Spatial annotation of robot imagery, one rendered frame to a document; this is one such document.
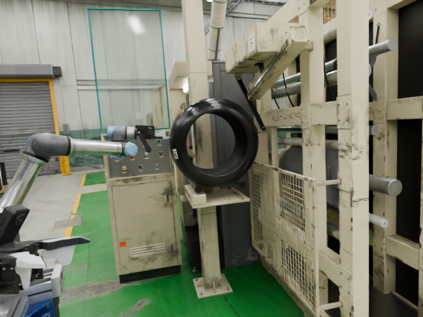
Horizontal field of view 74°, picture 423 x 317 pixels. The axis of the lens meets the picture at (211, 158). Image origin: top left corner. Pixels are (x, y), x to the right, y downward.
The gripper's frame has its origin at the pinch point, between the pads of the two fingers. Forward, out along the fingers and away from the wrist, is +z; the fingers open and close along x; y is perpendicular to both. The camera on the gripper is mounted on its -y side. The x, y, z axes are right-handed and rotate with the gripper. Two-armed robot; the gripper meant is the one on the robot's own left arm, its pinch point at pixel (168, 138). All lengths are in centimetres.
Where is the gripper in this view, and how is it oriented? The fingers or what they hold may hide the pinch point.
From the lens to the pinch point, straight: 176.7
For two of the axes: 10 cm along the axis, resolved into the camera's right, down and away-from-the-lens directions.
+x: -2.1, -1.0, 9.7
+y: 0.5, -9.9, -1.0
